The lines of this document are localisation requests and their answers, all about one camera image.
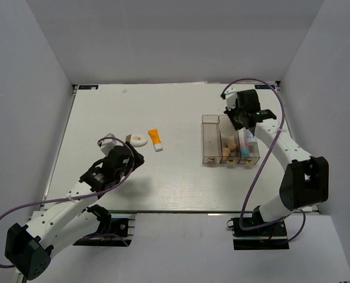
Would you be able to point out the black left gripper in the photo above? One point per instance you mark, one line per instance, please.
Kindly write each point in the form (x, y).
(139, 158)

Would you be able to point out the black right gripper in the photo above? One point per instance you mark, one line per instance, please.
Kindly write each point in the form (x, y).
(229, 113)

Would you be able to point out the white spray bottle clear cap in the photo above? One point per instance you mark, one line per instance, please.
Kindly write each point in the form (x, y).
(250, 138)

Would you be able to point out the pink teal gradient spray bottle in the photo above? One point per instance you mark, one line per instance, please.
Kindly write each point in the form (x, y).
(244, 149)

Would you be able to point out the beige makeup sponge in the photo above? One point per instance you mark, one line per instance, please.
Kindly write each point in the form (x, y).
(226, 152)
(231, 145)

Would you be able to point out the round beige powder puff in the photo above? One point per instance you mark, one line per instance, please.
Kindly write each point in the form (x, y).
(227, 131)

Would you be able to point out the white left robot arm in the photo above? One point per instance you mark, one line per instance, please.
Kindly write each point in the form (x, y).
(31, 247)

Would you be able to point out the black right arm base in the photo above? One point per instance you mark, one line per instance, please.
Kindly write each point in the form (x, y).
(273, 237)

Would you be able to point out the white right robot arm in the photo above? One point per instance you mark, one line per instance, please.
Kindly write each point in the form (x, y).
(306, 177)

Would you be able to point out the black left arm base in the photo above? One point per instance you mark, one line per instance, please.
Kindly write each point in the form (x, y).
(113, 229)

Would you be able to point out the white oval compact bottle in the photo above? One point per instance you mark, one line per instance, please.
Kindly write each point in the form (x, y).
(136, 140)

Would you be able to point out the clear organizer bin middle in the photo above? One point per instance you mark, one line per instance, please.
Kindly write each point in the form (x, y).
(234, 156)

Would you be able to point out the clear organizer bin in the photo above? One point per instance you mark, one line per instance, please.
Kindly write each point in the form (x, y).
(254, 156)
(234, 156)
(211, 143)

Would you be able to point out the clear organizer bin right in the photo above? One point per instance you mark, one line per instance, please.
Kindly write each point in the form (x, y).
(254, 156)

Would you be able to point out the orange cream tube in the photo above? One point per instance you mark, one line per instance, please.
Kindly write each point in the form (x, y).
(155, 138)

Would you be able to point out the clear organizer bin left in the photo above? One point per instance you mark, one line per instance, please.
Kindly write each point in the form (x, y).
(211, 143)

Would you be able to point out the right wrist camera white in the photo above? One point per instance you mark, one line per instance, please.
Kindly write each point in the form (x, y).
(230, 96)

